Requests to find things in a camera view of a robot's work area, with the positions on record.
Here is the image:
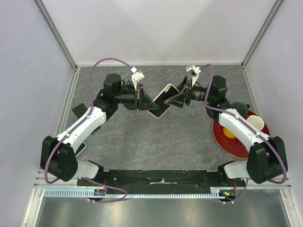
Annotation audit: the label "left aluminium frame post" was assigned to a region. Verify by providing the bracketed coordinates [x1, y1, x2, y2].
[33, 0, 77, 70]

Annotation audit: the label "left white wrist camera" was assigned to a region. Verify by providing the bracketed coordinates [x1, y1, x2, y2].
[131, 67, 144, 91]

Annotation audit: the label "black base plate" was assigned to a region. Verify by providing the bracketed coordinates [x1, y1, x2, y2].
[92, 169, 245, 188]

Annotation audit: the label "white blue mug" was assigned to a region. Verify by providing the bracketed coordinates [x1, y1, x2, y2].
[247, 115, 265, 131]

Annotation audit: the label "small black phone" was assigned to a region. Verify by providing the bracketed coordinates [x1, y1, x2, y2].
[72, 103, 87, 119]

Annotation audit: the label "red round tray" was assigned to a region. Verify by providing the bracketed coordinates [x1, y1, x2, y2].
[212, 110, 271, 159]

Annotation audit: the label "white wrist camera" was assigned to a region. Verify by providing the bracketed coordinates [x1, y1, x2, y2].
[186, 64, 201, 87]
[131, 67, 144, 91]

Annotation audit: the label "yellow cup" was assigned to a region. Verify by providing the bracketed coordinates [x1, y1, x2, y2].
[223, 127, 236, 139]

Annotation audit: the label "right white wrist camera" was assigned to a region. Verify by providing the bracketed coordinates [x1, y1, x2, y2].
[186, 64, 201, 87]

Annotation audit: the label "dark green cup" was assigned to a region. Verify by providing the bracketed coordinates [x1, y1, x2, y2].
[232, 102, 250, 117]

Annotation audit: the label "aluminium frame post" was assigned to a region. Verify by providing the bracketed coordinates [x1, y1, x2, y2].
[33, 0, 77, 70]
[241, 0, 284, 69]

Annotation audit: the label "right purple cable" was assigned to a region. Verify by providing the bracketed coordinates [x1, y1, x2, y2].
[200, 63, 288, 204]

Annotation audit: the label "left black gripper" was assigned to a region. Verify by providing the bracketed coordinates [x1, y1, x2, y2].
[115, 84, 159, 111]

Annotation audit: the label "light blue phone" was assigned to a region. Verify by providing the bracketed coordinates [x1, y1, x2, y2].
[75, 142, 87, 157]

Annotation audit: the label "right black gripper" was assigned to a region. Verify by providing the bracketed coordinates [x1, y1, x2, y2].
[165, 76, 214, 109]

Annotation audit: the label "light blue cable duct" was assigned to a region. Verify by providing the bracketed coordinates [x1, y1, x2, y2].
[44, 188, 231, 199]

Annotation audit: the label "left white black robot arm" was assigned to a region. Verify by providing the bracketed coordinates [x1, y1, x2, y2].
[40, 72, 158, 186]

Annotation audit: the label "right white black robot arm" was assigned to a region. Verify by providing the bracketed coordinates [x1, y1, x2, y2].
[164, 75, 288, 186]

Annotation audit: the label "right aluminium frame post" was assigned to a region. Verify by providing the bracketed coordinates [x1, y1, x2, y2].
[241, 0, 284, 69]

